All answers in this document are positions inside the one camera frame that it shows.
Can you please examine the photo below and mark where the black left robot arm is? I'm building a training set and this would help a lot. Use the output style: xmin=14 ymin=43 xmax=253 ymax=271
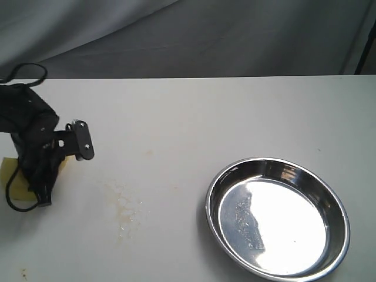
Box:
xmin=1 ymin=83 xmax=66 ymax=212

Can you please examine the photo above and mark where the round stainless steel dish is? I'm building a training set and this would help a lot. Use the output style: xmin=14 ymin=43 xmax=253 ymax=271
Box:
xmin=204 ymin=157 xmax=350 ymax=281

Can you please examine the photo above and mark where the grey backdrop cloth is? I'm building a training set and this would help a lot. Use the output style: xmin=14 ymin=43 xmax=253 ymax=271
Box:
xmin=1 ymin=1 xmax=375 ymax=79

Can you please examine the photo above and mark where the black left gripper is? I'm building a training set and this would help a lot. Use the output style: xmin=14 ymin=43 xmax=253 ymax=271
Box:
xmin=11 ymin=113 xmax=65 ymax=207

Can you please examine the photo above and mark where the yellow sponge block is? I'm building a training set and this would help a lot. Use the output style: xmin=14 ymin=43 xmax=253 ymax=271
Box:
xmin=0 ymin=155 xmax=68 ymax=202

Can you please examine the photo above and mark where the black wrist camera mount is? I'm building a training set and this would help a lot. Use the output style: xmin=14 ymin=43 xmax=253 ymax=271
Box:
xmin=54 ymin=120 xmax=95 ymax=161

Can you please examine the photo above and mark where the black cable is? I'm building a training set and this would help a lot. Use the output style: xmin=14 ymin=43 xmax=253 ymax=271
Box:
xmin=0 ymin=63 xmax=48 ymax=212

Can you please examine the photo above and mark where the black stand pole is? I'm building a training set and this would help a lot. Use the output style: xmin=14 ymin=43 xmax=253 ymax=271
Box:
xmin=354 ymin=1 xmax=375 ymax=75

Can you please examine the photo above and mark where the orange liquid spill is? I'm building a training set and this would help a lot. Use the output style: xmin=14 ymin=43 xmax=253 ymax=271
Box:
xmin=98 ymin=146 xmax=158 ymax=245

